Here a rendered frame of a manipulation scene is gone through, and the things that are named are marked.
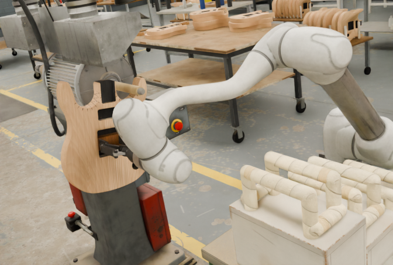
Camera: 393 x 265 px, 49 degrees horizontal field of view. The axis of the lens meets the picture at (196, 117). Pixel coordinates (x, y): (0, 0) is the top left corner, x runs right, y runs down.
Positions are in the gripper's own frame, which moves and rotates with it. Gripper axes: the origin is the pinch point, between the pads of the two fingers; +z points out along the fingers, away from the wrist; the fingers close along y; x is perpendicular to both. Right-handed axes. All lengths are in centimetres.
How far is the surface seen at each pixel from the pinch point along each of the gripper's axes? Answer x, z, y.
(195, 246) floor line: -96, 54, 82
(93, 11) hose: 45.1, 4.5, -0.8
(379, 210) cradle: -2, -89, 20
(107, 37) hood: 37.2, -10.7, -4.6
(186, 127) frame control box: -7, 17, 48
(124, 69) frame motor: 22.7, 18.2, 18.3
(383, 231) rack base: -6, -92, 18
